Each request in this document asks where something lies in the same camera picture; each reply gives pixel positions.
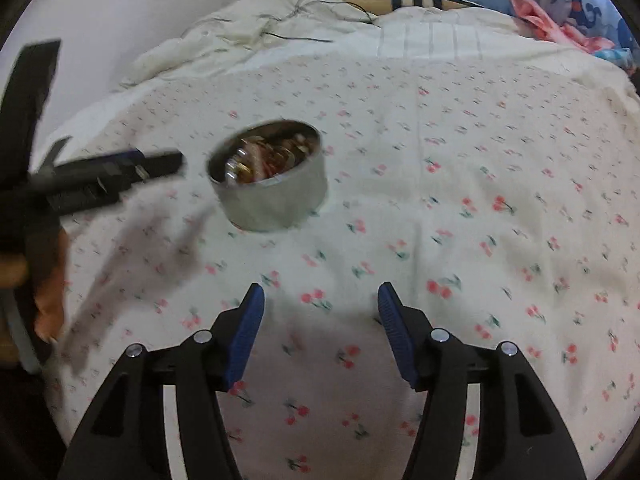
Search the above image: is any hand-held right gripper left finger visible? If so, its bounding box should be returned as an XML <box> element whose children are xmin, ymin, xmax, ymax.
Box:
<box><xmin>57</xmin><ymin>282</ymin><xmax>265</xmax><ymax>480</ymax></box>

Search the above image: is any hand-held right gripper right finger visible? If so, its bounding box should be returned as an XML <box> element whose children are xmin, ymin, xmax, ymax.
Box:
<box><xmin>377</xmin><ymin>282</ymin><xmax>587</xmax><ymax>480</ymax></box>

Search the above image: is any yellow black striped pillow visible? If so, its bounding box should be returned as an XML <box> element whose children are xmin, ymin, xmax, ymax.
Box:
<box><xmin>340</xmin><ymin>0</ymin><xmax>486</xmax><ymax>13</ymax></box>

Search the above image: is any heap of jewelry pieces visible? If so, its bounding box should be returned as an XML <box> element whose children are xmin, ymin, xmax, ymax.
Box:
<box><xmin>220</xmin><ymin>127</ymin><xmax>316</xmax><ymax>186</ymax></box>

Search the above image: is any cherry print bedsheet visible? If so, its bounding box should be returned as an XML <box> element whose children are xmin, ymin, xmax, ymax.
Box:
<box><xmin>30</xmin><ymin>52</ymin><xmax>640</xmax><ymax>480</ymax></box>

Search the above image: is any teal cloth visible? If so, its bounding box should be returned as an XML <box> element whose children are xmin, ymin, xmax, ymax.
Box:
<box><xmin>595</xmin><ymin>47</ymin><xmax>636</xmax><ymax>71</ymax></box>

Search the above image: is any pink cloth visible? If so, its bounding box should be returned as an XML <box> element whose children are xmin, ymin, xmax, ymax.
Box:
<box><xmin>507</xmin><ymin>0</ymin><xmax>613</xmax><ymax>53</ymax></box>

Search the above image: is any person's left hand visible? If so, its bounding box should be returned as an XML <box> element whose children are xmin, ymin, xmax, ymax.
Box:
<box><xmin>0</xmin><ymin>231</ymin><xmax>69</xmax><ymax>345</ymax></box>

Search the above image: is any white striped duvet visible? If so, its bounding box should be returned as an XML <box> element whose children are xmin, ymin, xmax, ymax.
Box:
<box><xmin>120</xmin><ymin>0</ymin><xmax>636</xmax><ymax>111</ymax></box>

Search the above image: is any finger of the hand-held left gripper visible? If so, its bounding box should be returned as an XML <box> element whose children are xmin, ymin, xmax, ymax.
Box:
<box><xmin>47</xmin><ymin>149</ymin><xmax>147</xmax><ymax>213</ymax></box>
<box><xmin>140</xmin><ymin>148</ymin><xmax>186</xmax><ymax>181</ymax></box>

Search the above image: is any thin black cable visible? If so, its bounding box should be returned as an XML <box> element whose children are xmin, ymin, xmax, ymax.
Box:
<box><xmin>260</xmin><ymin>0</ymin><xmax>381</xmax><ymax>43</ymax></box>

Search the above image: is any round metal tin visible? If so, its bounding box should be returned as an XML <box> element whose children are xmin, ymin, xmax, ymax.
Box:
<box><xmin>206</xmin><ymin>119</ymin><xmax>328</xmax><ymax>233</ymax></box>

